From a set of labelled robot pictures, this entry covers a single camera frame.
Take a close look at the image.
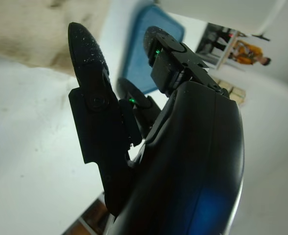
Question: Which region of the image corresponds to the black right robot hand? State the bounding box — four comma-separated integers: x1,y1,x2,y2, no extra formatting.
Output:
67,22,246,235

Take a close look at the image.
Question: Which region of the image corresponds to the blue plastic tray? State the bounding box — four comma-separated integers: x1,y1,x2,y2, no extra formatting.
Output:
120,4,186,95

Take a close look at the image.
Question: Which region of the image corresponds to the slice of white bread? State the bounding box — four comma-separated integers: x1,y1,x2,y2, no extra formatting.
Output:
0,0,110,76

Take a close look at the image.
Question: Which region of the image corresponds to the large wooden crate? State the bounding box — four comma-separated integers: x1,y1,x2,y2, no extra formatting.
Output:
217,79,247,106

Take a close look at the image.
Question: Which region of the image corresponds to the person in yellow jacket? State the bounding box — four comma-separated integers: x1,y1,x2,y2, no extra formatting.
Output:
228,40,273,67

